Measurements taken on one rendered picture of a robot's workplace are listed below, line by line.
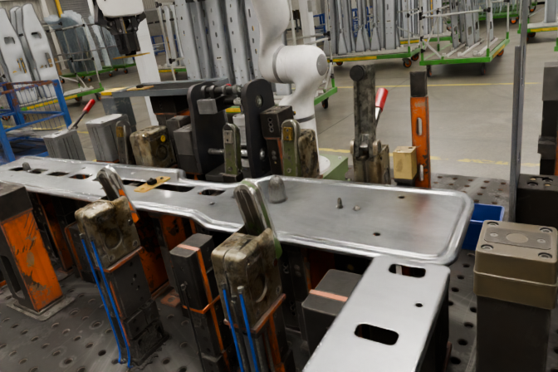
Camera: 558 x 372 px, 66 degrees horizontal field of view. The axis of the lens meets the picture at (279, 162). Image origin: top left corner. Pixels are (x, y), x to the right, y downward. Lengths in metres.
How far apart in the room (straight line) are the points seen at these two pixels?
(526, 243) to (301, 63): 0.94
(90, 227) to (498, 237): 0.65
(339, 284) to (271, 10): 0.89
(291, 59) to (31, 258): 0.89
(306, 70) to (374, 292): 0.89
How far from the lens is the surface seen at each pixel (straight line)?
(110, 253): 0.87
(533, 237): 0.55
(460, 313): 1.00
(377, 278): 0.57
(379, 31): 8.90
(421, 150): 0.83
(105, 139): 1.31
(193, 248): 0.73
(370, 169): 0.85
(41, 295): 1.28
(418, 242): 0.64
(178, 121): 1.18
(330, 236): 0.67
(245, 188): 0.59
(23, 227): 1.21
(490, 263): 0.53
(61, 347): 1.15
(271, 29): 1.33
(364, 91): 0.83
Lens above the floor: 1.33
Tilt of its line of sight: 20 degrees down
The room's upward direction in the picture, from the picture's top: 9 degrees counter-clockwise
